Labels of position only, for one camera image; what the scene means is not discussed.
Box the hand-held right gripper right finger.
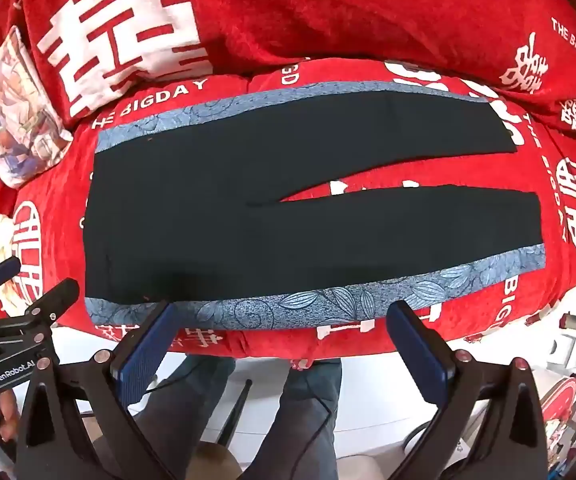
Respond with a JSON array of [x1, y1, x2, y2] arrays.
[[385, 301, 551, 480]]

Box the black pants with blue stripes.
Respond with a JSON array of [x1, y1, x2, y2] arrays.
[[82, 80, 547, 332]]

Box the red printed blanket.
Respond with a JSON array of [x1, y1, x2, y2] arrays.
[[0, 55, 576, 375]]

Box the floral pastel cloth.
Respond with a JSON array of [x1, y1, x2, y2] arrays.
[[0, 25, 74, 190]]

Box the black antenna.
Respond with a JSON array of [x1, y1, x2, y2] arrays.
[[215, 379, 253, 448]]

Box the red round object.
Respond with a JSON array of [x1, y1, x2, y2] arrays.
[[540, 377, 576, 423]]

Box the person's right leg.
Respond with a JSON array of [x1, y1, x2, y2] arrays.
[[280, 357, 343, 480]]

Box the tan round object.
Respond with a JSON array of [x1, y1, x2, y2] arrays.
[[188, 442, 249, 480]]

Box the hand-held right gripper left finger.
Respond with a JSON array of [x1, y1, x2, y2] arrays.
[[15, 301, 179, 480]]

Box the person's legs grey trousers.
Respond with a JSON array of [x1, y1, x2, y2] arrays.
[[132, 355, 236, 461]]

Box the red printed quilt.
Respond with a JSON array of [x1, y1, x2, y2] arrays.
[[0, 0, 576, 133]]

